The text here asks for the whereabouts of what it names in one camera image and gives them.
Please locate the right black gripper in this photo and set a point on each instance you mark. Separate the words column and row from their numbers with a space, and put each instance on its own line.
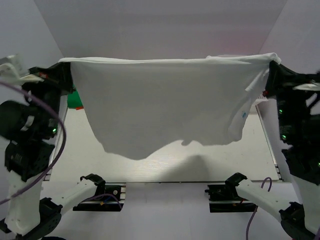
column 281, row 78

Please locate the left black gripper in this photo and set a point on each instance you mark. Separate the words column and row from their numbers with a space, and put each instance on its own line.
column 59, row 75

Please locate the white t shirt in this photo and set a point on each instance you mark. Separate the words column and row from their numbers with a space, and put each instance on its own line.
column 136, row 107

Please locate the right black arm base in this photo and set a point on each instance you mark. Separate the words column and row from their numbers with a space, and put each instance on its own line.
column 222, row 200

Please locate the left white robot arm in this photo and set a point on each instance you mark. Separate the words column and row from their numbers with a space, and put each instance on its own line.
column 30, row 216

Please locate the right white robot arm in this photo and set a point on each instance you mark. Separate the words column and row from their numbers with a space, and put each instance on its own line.
column 301, row 221

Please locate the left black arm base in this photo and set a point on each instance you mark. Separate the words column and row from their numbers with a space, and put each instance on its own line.
column 110, row 200

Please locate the green folded t shirt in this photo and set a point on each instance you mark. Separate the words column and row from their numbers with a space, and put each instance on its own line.
column 73, row 99

